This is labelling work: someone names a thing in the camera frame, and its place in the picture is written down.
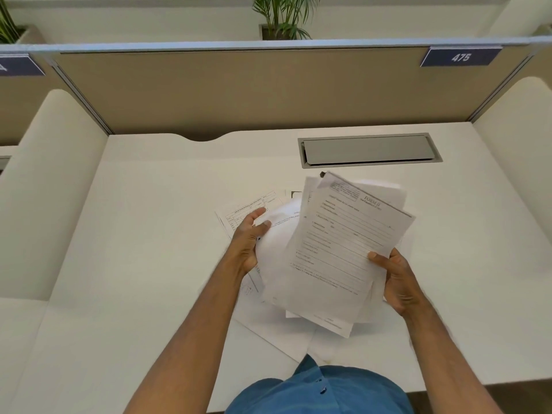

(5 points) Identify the person's left hand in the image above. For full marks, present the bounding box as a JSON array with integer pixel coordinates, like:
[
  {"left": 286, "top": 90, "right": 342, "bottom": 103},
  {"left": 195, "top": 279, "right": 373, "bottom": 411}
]
[{"left": 230, "top": 207, "right": 272, "bottom": 277}]

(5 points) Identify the person's right hand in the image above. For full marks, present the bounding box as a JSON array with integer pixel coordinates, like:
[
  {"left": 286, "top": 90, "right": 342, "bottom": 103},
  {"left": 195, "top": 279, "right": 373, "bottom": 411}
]
[{"left": 367, "top": 248, "right": 426, "bottom": 318}]

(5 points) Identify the white paper sheet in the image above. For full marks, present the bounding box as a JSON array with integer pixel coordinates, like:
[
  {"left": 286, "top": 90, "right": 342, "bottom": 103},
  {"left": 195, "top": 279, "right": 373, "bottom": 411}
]
[
  {"left": 256, "top": 197, "right": 303, "bottom": 294},
  {"left": 233, "top": 271, "right": 322, "bottom": 363}
]

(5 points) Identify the person's right forearm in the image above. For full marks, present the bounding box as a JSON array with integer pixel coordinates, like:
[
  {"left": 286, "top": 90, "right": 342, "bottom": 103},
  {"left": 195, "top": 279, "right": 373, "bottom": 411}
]
[{"left": 403, "top": 297, "right": 505, "bottom": 414}]

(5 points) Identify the person's left forearm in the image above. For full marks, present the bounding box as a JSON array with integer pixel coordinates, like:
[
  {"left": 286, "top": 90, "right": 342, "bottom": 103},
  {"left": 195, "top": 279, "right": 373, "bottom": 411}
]
[{"left": 124, "top": 262, "right": 251, "bottom": 414}]

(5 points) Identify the printed table form sheet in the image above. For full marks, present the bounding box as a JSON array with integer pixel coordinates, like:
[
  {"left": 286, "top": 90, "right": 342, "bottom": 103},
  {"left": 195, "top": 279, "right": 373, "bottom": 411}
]
[{"left": 215, "top": 190, "right": 286, "bottom": 240}]

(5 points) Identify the beige desk divider panel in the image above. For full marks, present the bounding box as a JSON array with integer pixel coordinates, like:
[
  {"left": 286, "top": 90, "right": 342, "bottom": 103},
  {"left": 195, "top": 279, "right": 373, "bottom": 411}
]
[{"left": 0, "top": 36, "right": 552, "bottom": 145}]

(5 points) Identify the person's blue shirt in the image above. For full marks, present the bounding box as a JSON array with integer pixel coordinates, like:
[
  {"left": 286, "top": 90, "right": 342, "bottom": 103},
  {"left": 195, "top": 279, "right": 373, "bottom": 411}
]
[{"left": 225, "top": 354, "right": 415, "bottom": 414}]

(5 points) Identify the white side partition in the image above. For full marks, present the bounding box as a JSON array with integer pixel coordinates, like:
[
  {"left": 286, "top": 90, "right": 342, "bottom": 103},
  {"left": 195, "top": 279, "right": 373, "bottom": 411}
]
[
  {"left": 473, "top": 76, "right": 552, "bottom": 272},
  {"left": 0, "top": 89, "right": 108, "bottom": 301}
]

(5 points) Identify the potted green palm plant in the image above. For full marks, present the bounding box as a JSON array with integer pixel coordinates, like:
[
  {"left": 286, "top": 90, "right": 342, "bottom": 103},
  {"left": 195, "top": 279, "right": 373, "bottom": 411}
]
[{"left": 252, "top": 0, "right": 322, "bottom": 41}]

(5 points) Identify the blue number sign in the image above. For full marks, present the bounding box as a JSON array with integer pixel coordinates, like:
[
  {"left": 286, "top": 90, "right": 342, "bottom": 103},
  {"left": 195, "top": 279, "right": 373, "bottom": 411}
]
[{"left": 420, "top": 47, "right": 503, "bottom": 68}]

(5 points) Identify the green plant in planter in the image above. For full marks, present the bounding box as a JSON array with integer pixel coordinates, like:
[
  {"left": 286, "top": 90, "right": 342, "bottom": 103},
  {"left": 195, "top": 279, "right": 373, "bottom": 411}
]
[{"left": 0, "top": 0, "right": 41, "bottom": 44}]

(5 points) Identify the grey desk cable flap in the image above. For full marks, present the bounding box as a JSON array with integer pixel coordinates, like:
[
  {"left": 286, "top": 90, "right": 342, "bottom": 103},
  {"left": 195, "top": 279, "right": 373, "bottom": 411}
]
[{"left": 298, "top": 133, "right": 443, "bottom": 169}]

